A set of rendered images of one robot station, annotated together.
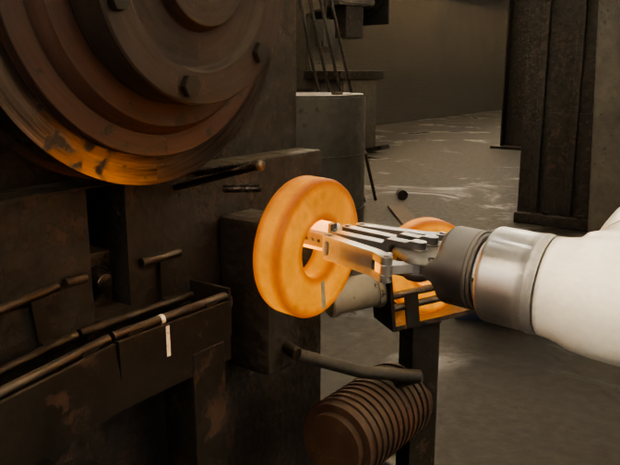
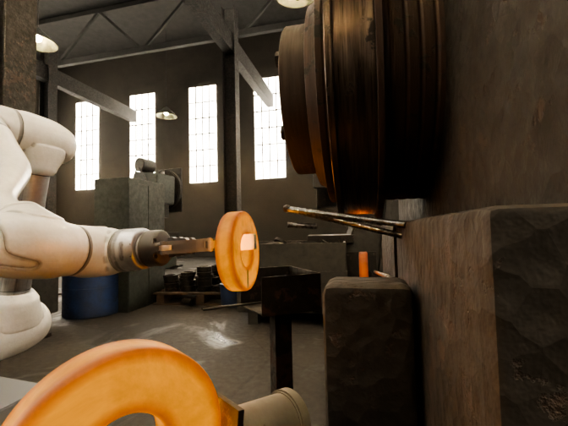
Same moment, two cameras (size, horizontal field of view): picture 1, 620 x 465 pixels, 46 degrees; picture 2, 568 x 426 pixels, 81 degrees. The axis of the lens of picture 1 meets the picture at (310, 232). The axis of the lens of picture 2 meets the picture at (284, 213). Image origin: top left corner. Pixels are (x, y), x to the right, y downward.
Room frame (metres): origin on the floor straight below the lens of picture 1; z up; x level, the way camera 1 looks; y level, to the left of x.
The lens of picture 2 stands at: (1.40, -0.17, 0.86)
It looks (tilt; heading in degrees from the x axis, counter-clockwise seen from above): 3 degrees up; 157
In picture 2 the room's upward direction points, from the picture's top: 1 degrees counter-clockwise
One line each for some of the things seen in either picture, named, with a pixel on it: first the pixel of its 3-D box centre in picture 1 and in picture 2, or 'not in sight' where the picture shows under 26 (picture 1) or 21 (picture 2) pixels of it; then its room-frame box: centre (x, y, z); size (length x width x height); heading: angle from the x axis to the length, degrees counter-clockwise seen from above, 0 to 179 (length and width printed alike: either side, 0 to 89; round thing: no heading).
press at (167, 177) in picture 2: not in sight; (155, 213); (-7.37, 0.10, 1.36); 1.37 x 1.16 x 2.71; 44
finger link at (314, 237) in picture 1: (317, 241); not in sight; (0.73, -0.01, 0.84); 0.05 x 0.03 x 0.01; 54
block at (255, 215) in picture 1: (257, 290); (373, 382); (1.07, 0.08, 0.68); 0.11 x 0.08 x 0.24; 54
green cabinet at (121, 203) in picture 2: not in sight; (133, 243); (-3.08, -0.30, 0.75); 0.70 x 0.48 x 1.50; 144
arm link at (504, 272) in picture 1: (515, 278); (135, 249); (0.63, -0.19, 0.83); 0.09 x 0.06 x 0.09; 144
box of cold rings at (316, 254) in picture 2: not in sight; (296, 275); (-1.76, 1.27, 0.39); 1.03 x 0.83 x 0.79; 58
